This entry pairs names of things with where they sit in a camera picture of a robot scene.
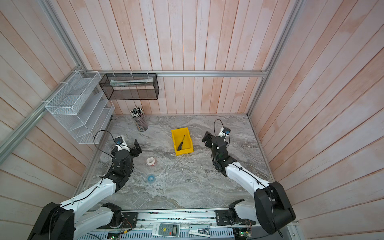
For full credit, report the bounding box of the black yellow screwdriver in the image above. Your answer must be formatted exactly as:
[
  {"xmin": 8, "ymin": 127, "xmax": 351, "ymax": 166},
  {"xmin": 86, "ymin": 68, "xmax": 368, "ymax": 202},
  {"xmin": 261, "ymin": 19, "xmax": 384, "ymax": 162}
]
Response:
[{"xmin": 177, "ymin": 135, "xmax": 186, "ymax": 151}]

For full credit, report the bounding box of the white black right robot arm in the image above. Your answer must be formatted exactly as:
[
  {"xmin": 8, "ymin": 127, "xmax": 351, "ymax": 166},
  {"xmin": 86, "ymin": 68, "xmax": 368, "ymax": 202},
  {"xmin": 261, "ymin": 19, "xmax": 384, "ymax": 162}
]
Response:
[{"xmin": 202, "ymin": 132, "xmax": 296, "ymax": 235}]

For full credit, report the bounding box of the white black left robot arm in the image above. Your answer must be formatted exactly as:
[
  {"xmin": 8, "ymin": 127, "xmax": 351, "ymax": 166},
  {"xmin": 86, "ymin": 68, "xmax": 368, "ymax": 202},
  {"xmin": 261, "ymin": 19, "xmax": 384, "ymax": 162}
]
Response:
[{"xmin": 28, "ymin": 136, "xmax": 142, "ymax": 240}]

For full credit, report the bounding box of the yellow plastic storage bin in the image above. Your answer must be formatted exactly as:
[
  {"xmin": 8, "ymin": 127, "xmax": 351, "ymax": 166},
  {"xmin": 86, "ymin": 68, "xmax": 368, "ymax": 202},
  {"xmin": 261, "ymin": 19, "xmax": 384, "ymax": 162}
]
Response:
[{"xmin": 171, "ymin": 128, "xmax": 194, "ymax": 156}]

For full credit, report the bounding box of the white tape roll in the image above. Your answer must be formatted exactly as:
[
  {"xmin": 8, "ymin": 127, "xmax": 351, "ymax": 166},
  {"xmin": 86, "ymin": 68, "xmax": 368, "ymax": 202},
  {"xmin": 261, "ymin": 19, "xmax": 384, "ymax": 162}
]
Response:
[{"xmin": 146, "ymin": 157, "xmax": 156, "ymax": 167}]

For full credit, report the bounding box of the blue tape roll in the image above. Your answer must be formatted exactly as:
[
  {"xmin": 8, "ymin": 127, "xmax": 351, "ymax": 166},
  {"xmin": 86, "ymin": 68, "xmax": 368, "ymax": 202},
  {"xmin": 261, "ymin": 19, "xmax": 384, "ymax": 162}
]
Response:
[{"xmin": 147, "ymin": 175, "xmax": 156, "ymax": 183}]

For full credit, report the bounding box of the mesh pen cup with pens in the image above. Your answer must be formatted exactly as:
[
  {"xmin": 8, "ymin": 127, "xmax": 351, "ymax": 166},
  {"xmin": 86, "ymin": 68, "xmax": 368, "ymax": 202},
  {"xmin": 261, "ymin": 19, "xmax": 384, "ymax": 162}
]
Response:
[{"xmin": 130, "ymin": 107, "xmax": 148, "ymax": 132}]

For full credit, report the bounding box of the grey handheld controller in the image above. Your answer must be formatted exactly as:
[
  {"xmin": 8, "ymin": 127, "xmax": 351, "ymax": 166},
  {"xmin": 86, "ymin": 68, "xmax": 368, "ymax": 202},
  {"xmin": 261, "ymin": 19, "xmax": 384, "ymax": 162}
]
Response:
[{"xmin": 152, "ymin": 222, "xmax": 181, "ymax": 238}]

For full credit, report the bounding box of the white label plate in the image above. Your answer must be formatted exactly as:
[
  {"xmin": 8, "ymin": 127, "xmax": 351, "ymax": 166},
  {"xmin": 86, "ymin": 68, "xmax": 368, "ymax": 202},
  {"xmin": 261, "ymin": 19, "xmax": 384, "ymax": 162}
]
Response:
[{"xmin": 189, "ymin": 224, "xmax": 211, "ymax": 238}]

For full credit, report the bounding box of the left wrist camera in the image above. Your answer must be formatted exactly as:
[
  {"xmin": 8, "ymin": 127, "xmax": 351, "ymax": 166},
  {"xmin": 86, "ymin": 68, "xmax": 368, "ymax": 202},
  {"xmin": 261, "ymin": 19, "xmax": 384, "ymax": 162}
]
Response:
[{"xmin": 114, "ymin": 136, "xmax": 126, "ymax": 146}]

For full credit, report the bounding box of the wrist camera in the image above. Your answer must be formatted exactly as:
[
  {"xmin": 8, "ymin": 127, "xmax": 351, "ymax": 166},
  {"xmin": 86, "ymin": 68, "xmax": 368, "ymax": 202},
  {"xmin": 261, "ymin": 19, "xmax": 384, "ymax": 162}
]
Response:
[
  {"xmin": 218, "ymin": 127, "xmax": 231, "ymax": 138},
  {"xmin": 114, "ymin": 136, "xmax": 126, "ymax": 146}
]

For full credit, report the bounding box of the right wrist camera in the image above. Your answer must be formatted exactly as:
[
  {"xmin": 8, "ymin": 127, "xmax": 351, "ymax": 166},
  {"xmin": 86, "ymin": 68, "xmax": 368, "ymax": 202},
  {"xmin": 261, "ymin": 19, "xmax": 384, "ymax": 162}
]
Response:
[{"xmin": 218, "ymin": 127, "xmax": 231, "ymax": 138}]

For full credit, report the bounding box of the black mesh wall basket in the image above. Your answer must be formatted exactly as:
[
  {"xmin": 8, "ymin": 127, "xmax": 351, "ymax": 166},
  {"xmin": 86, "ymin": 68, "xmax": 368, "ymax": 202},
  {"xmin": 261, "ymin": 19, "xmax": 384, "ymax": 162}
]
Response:
[{"xmin": 100, "ymin": 73, "xmax": 160, "ymax": 101}]

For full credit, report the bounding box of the white wire mesh shelf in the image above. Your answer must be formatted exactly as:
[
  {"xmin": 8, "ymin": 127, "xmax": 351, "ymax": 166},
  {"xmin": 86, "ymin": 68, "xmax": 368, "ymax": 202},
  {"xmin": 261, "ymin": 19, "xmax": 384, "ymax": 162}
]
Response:
[{"xmin": 46, "ymin": 71, "xmax": 115, "ymax": 145}]

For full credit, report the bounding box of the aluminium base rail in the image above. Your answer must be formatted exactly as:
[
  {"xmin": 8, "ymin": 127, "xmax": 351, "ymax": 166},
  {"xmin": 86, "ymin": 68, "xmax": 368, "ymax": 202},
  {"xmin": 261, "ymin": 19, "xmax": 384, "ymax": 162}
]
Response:
[{"xmin": 119, "ymin": 206, "xmax": 301, "ymax": 232}]

